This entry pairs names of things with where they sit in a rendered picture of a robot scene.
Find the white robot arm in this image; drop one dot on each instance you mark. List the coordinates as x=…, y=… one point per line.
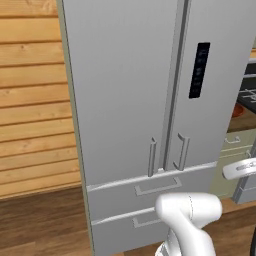
x=186, y=213

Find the grey fridge door, plain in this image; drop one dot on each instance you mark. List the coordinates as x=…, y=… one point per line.
x=120, y=83

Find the sage green fridge housing panel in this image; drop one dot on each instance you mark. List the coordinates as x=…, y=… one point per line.
x=71, y=100

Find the grey fridge drawer front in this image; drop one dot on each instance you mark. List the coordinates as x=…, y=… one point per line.
x=113, y=236
x=110, y=200

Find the grey fridge door with panel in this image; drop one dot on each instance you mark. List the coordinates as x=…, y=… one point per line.
x=226, y=50

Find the sage green cupboard run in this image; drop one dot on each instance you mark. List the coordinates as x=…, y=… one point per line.
x=220, y=180

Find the orange round thing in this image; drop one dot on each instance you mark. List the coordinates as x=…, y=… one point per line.
x=238, y=110

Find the black hob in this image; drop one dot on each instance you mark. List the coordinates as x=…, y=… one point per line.
x=249, y=91

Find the grey appliance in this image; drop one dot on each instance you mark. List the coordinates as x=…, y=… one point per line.
x=246, y=194

